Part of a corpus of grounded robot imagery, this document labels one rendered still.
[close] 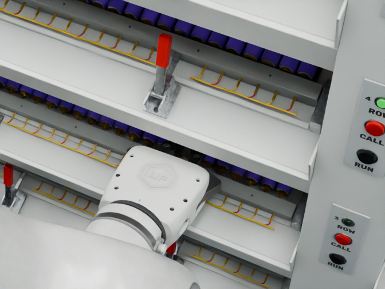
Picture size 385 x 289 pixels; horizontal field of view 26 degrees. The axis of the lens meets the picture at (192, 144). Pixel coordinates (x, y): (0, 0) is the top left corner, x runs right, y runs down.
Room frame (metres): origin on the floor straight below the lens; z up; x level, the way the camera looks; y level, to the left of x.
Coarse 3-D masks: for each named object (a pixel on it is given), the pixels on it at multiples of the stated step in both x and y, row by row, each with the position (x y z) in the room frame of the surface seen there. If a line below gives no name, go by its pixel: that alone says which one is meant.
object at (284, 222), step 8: (0, 112) 0.70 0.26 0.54; (8, 112) 0.70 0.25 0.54; (24, 120) 0.68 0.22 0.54; (32, 120) 0.68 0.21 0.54; (40, 128) 0.67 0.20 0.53; (48, 128) 0.67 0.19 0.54; (64, 136) 0.66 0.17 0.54; (72, 136) 0.66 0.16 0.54; (88, 144) 0.64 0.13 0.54; (104, 152) 0.63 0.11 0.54; (112, 152) 0.63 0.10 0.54; (120, 160) 0.62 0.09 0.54; (232, 200) 0.56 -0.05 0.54; (248, 208) 0.55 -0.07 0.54; (264, 216) 0.54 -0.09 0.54; (288, 224) 0.52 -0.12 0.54
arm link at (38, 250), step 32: (0, 224) 0.33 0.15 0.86; (32, 224) 0.36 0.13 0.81; (0, 256) 0.31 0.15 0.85; (32, 256) 0.33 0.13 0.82; (64, 256) 0.34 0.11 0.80; (96, 256) 0.34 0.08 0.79; (128, 256) 0.35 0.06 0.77; (160, 256) 0.37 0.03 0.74; (0, 288) 0.29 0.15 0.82; (32, 288) 0.31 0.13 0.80; (64, 288) 0.32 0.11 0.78; (96, 288) 0.32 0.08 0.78; (128, 288) 0.32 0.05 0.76; (160, 288) 0.33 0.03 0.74; (192, 288) 0.36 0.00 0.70
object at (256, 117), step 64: (0, 0) 0.71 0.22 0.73; (64, 0) 0.68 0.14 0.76; (0, 64) 0.63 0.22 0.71; (64, 64) 0.62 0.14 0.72; (128, 64) 0.61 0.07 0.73; (192, 64) 0.61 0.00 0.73; (256, 64) 0.58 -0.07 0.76; (192, 128) 0.54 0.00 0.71; (256, 128) 0.53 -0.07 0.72; (320, 128) 0.51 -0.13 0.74
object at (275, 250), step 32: (32, 96) 0.72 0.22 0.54; (0, 128) 0.68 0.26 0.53; (32, 128) 0.68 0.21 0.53; (128, 128) 0.67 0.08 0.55; (32, 160) 0.63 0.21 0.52; (64, 160) 0.63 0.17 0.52; (96, 160) 0.63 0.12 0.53; (96, 192) 0.59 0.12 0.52; (192, 224) 0.54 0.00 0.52; (224, 224) 0.53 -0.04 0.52; (256, 224) 0.53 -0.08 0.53; (256, 256) 0.49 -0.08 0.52; (288, 256) 0.49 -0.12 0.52
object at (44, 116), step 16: (0, 96) 0.71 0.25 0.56; (16, 96) 0.71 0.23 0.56; (16, 112) 0.69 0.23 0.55; (32, 112) 0.68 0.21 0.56; (48, 112) 0.68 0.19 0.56; (64, 128) 0.66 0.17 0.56; (80, 128) 0.65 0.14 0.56; (96, 128) 0.65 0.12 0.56; (80, 144) 0.64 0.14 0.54; (96, 144) 0.64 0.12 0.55; (112, 144) 0.63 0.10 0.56; (128, 144) 0.63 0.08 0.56; (224, 192) 0.56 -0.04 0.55; (240, 192) 0.56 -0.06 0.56; (256, 192) 0.56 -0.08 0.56; (224, 208) 0.55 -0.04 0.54; (240, 208) 0.54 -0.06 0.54; (256, 208) 0.54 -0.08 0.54; (272, 208) 0.54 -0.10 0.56; (288, 208) 0.53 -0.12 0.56
